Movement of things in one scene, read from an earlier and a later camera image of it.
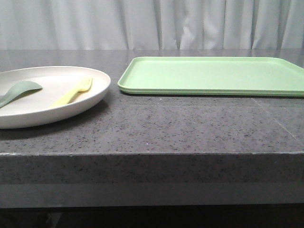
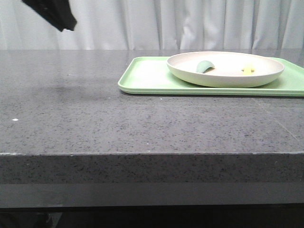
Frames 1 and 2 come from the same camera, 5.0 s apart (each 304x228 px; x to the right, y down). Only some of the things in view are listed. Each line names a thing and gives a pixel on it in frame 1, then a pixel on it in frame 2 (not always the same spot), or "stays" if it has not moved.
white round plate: (33, 107) to (227, 72)
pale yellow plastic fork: (64, 99) to (248, 70)
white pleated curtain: (152, 24) stays
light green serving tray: (224, 76) stays
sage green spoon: (17, 89) to (204, 66)
